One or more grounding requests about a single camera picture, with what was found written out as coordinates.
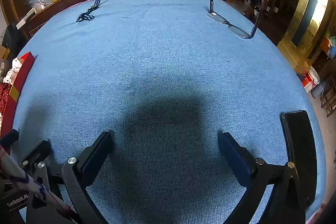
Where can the gold framed panel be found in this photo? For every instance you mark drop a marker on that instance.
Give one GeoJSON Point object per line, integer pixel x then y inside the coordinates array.
{"type": "Point", "coordinates": [302, 16]}

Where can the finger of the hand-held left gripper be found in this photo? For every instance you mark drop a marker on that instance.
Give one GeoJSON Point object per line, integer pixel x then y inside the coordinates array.
{"type": "Point", "coordinates": [36, 151]}
{"type": "Point", "coordinates": [9, 138]}

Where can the red cardboard box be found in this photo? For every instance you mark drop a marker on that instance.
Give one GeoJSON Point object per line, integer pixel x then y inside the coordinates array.
{"type": "Point", "coordinates": [21, 77]}

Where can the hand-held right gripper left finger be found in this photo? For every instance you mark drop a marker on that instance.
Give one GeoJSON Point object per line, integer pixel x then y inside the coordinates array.
{"type": "Point", "coordinates": [95, 158]}

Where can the white dotted scrunchie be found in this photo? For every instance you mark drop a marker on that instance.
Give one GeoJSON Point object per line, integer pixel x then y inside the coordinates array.
{"type": "Point", "coordinates": [13, 69]}

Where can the dark red scrunchie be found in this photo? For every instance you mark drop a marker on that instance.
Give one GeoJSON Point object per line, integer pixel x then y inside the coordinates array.
{"type": "Point", "coordinates": [4, 95]}

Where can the white box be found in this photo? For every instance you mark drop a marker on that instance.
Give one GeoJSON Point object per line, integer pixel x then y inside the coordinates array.
{"type": "Point", "coordinates": [26, 18]}

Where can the red and white bucket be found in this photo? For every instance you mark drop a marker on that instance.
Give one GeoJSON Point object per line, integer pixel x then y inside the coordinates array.
{"type": "Point", "coordinates": [311, 79]}

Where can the black plastic bag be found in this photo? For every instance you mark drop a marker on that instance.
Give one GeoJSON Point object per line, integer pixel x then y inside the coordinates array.
{"type": "Point", "coordinates": [13, 35]}

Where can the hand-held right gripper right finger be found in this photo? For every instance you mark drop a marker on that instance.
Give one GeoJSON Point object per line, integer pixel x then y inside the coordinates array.
{"type": "Point", "coordinates": [236, 158]}

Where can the eyeglasses with dark frame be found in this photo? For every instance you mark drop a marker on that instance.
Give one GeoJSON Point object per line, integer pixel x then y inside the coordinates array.
{"type": "Point", "coordinates": [216, 16]}

